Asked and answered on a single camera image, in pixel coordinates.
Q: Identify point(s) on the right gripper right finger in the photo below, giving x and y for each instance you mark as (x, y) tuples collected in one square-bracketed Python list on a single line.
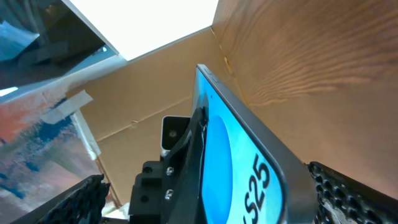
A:
[(342, 199)]

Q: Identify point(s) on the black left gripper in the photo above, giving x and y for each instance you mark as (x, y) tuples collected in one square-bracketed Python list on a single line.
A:
[(168, 191)]

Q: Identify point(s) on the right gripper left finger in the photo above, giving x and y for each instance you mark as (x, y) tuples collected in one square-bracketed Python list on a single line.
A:
[(80, 204)]

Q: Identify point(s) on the Galaxy S25 smartphone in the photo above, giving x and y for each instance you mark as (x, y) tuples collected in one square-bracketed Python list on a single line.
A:
[(249, 174)]

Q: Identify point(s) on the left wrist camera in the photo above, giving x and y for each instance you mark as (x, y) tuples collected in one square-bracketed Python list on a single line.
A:
[(173, 128)]

